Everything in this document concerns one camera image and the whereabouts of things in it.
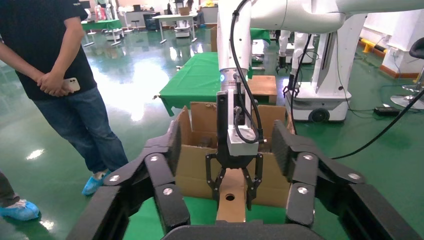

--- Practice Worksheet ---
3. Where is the white table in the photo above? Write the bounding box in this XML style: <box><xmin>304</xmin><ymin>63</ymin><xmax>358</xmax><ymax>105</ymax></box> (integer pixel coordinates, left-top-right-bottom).
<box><xmin>161</xmin><ymin>13</ymin><xmax>199</xmax><ymax>45</ymax></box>

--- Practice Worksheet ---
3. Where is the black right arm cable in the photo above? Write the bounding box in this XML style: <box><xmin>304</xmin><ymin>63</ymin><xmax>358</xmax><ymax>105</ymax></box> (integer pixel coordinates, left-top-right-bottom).
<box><xmin>230</xmin><ymin>0</ymin><xmax>424</xmax><ymax>160</ymax></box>

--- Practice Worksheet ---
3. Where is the black power adapter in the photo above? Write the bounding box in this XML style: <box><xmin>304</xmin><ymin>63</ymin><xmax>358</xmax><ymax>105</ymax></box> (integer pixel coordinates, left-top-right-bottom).
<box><xmin>373</xmin><ymin>105</ymin><xmax>401</xmax><ymax>117</ymax></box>

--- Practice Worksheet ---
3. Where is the green cloth covered table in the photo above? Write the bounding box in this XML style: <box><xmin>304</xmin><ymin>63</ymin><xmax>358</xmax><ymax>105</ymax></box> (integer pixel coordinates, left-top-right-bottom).
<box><xmin>250</xmin><ymin>28</ymin><xmax>272</xmax><ymax>45</ymax></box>
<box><xmin>81</xmin><ymin>18</ymin><xmax>123</xmax><ymax>47</ymax></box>

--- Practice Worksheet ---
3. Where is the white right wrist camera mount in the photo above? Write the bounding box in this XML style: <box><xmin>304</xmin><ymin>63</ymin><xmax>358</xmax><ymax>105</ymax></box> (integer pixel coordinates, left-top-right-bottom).
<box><xmin>226</xmin><ymin>88</ymin><xmax>260</xmax><ymax>157</ymax></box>

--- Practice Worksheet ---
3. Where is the person in black t-shirt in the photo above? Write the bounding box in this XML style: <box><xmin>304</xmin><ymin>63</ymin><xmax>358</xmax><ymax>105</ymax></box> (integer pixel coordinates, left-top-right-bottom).
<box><xmin>0</xmin><ymin>0</ymin><xmax>129</xmax><ymax>196</ymax></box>

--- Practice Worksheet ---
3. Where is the person in taupe trousers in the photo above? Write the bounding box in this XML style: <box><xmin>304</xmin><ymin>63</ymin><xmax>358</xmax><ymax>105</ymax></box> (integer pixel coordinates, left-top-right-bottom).
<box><xmin>0</xmin><ymin>170</ymin><xmax>41</xmax><ymax>222</ymax></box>

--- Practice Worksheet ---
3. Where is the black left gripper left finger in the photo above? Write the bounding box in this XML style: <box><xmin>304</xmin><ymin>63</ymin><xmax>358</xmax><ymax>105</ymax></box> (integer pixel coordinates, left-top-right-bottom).
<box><xmin>66</xmin><ymin>119</ymin><xmax>191</xmax><ymax>240</ymax></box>

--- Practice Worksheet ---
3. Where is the black storage crate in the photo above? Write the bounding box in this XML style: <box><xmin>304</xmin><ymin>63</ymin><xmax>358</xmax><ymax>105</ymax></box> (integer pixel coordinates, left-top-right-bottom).
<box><xmin>143</xmin><ymin>12</ymin><xmax>162</xmax><ymax>32</ymax></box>

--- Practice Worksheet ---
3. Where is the black stool with chrome base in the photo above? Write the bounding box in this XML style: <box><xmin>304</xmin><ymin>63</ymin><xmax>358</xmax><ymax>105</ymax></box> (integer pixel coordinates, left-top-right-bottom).
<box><xmin>390</xmin><ymin>36</ymin><xmax>424</xmax><ymax>111</ymax></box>

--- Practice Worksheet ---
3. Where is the large open cardboard carton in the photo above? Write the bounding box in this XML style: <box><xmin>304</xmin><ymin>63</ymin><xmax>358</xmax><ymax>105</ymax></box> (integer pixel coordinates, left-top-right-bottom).
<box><xmin>174</xmin><ymin>101</ymin><xmax>296</xmax><ymax>209</ymax></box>

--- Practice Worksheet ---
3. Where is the small cardboard box with hole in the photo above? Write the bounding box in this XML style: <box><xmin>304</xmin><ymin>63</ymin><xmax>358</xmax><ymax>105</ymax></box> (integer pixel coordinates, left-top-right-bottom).
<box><xmin>215</xmin><ymin>168</ymin><xmax>248</xmax><ymax>223</ymax></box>

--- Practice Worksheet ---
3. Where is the white wheeled robot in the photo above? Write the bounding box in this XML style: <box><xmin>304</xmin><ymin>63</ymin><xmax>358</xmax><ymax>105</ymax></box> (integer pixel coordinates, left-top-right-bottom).
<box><xmin>274</xmin><ymin>13</ymin><xmax>367</xmax><ymax>123</ymax></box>

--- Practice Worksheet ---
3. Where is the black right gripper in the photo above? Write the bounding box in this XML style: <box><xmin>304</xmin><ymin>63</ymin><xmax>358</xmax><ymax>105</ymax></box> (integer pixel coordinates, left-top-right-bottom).
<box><xmin>205</xmin><ymin>92</ymin><xmax>264</xmax><ymax>211</ymax></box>

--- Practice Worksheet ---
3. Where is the white smartphone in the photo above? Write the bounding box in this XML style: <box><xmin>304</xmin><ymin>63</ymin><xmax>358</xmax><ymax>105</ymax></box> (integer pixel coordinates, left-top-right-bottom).
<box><xmin>63</xmin><ymin>77</ymin><xmax>81</xmax><ymax>94</ymax></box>

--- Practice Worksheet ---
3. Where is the yellow floor barrier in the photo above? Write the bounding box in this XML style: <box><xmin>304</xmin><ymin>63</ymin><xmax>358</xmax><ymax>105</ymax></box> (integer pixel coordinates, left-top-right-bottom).
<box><xmin>358</xmin><ymin>37</ymin><xmax>388</xmax><ymax>55</ymax></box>

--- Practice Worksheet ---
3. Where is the white wheeled cart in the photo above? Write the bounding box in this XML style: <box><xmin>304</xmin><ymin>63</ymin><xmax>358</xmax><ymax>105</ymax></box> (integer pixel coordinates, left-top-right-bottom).
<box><xmin>173</xmin><ymin>20</ymin><xmax>193</xmax><ymax>38</ymax></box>
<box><xmin>105</xmin><ymin>28</ymin><xmax>125</xmax><ymax>42</ymax></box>

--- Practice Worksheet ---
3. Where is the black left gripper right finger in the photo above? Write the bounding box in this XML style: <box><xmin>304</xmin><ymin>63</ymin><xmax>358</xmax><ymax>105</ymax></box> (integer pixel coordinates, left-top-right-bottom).
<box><xmin>270</xmin><ymin>119</ymin><xmax>423</xmax><ymax>240</ymax></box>

